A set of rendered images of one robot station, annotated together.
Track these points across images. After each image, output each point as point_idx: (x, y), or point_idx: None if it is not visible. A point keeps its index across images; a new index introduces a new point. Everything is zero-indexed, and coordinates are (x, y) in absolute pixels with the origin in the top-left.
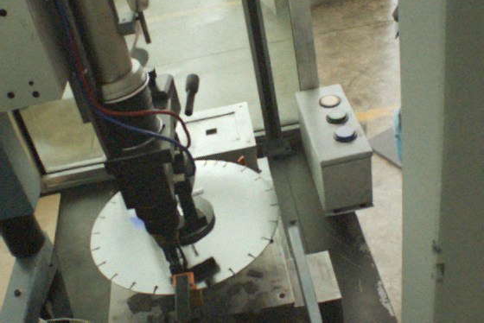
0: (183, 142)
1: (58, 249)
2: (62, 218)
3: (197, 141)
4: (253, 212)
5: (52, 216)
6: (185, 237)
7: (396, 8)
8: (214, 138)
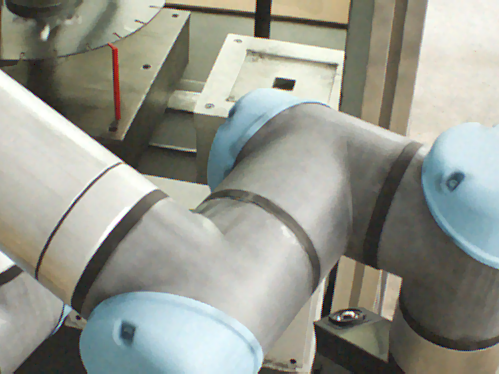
0: (271, 51)
1: (250, 17)
2: (315, 26)
3: (268, 66)
4: None
5: (322, 16)
6: None
7: (372, 313)
8: (259, 82)
